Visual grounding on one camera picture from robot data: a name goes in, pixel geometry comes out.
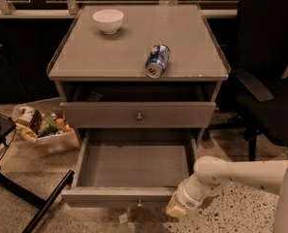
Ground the white ceramic bowl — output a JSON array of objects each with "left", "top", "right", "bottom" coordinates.
[{"left": 92, "top": 9, "right": 124, "bottom": 34}]

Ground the white box of snacks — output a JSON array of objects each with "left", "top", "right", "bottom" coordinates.
[{"left": 12, "top": 97, "right": 80, "bottom": 155}]

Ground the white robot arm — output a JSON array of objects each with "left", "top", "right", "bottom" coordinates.
[{"left": 166, "top": 156, "right": 288, "bottom": 233}]

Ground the blue white soda can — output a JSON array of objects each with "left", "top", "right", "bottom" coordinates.
[{"left": 145, "top": 45, "right": 171, "bottom": 78}]

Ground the black office chair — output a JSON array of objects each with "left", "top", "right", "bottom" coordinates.
[{"left": 216, "top": 0, "right": 288, "bottom": 161}]

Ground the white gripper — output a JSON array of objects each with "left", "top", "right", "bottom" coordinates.
[{"left": 166, "top": 174, "right": 226, "bottom": 217}]

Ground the small paper scrap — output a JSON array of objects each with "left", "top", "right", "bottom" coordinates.
[{"left": 118, "top": 214, "right": 128, "bottom": 223}]

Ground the grey drawer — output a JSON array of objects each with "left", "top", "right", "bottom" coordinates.
[
  {"left": 60, "top": 102, "right": 215, "bottom": 128},
  {"left": 62, "top": 129, "right": 196, "bottom": 208}
]

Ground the grey drawer cabinet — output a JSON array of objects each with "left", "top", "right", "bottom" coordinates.
[{"left": 48, "top": 5, "right": 229, "bottom": 144}]

